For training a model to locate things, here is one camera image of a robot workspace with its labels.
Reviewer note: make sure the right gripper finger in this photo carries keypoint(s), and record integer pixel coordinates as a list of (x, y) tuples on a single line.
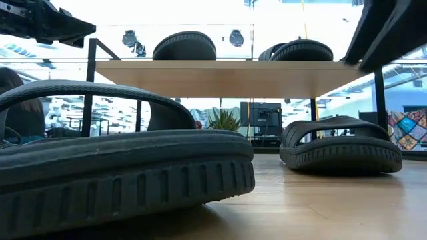
[(370, 30), (400, 30)]

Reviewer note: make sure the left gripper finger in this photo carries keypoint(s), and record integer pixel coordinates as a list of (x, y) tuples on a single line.
[(70, 34), (68, 21)]

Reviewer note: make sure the black rubber slide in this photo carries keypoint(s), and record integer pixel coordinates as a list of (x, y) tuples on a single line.
[(184, 46), (133, 166), (300, 50), (340, 153)]

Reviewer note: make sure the wooden shelf black metal legs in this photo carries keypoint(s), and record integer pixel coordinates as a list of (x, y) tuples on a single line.
[(230, 80)]

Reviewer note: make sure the black round hanging fixture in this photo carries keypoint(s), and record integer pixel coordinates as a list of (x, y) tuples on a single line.
[(129, 38), (236, 37)]

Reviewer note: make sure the small dark hanging device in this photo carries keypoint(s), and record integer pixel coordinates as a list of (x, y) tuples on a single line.
[(140, 50)]

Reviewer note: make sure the white robot figure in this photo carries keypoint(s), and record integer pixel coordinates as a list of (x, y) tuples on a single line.
[(56, 115)]

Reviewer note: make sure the person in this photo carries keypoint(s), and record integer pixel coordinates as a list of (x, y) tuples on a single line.
[(23, 115)]

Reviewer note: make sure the colourful patchwork cloth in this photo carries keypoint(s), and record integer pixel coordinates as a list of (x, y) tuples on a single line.
[(408, 130)]

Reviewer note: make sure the black computer case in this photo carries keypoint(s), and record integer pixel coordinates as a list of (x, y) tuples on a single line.
[(262, 116)]

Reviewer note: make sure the small green potted plant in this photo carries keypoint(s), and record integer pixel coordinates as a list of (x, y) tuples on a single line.
[(224, 122)]

